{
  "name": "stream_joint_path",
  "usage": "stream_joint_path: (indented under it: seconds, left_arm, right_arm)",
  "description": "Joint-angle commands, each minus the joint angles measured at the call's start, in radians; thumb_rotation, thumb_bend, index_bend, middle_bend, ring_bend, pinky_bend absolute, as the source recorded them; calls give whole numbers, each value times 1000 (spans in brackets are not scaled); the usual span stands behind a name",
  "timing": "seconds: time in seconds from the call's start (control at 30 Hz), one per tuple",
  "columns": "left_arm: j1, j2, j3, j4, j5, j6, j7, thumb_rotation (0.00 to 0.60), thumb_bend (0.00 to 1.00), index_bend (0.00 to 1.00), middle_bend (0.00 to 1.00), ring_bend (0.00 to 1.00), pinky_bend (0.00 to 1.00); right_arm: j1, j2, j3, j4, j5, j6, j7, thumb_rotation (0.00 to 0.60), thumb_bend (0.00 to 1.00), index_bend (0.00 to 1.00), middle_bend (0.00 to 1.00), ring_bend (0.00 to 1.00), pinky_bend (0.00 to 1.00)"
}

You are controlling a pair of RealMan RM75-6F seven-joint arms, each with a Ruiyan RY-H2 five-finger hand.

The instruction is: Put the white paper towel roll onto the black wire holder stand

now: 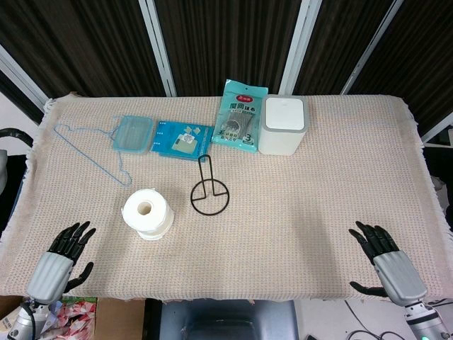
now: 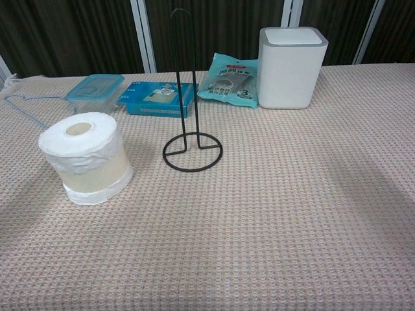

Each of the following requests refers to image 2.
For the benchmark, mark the white paper towel roll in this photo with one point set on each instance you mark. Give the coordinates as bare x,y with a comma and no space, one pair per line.
84,155

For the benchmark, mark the beige waffle tablecloth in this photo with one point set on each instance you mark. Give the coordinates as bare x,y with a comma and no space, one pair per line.
259,210

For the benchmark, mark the teal cleaning cloth packet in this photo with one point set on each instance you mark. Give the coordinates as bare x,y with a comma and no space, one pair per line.
227,81

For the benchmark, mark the blue flat cardboard box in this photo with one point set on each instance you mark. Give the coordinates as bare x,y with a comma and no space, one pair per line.
146,97

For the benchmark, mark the white lidded trash bin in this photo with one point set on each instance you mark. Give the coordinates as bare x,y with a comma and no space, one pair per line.
291,77

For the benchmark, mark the dark pleated curtain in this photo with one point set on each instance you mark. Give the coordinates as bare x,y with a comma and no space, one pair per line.
81,32

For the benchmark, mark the white frame post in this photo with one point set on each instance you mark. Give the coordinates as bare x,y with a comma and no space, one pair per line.
4,69
291,13
368,32
144,39

